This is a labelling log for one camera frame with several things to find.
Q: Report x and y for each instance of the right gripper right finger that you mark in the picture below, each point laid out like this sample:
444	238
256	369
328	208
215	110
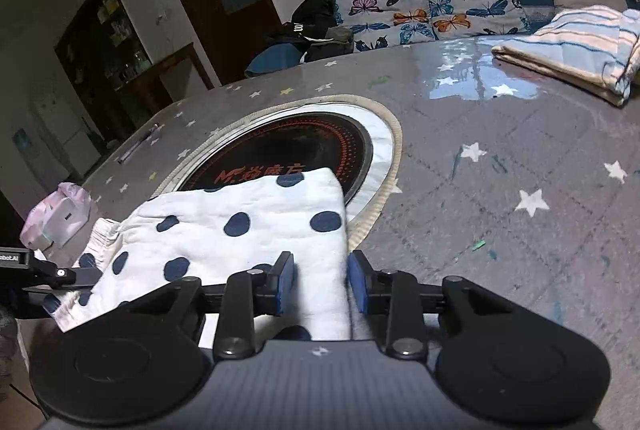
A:
371	288

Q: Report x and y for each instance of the blue sofa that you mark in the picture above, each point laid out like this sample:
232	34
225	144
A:
279	55

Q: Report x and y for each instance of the pink white pouch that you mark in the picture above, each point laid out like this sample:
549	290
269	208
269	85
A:
57	218

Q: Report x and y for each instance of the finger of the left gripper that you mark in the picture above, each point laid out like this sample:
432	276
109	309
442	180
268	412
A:
45	277

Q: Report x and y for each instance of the grey star tablecloth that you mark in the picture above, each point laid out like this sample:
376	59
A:
525	185

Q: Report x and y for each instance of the butterfly print pillow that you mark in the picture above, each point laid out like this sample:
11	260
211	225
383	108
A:
380	24

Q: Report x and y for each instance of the white navy polka dot garment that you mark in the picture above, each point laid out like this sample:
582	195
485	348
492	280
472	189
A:
213	233

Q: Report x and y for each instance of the dark wooden cabinet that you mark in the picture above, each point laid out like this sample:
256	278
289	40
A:
119	84

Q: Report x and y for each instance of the black bag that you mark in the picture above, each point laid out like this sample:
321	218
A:
316	33

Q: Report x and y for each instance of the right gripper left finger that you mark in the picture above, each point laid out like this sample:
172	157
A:
273	285

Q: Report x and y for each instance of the folded blue striped blanket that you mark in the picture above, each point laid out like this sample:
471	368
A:
594	48

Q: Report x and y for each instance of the pen on table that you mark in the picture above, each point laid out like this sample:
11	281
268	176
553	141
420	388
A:
127	154

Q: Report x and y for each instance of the round induction cooktop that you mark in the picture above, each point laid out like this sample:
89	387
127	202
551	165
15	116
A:
355	137

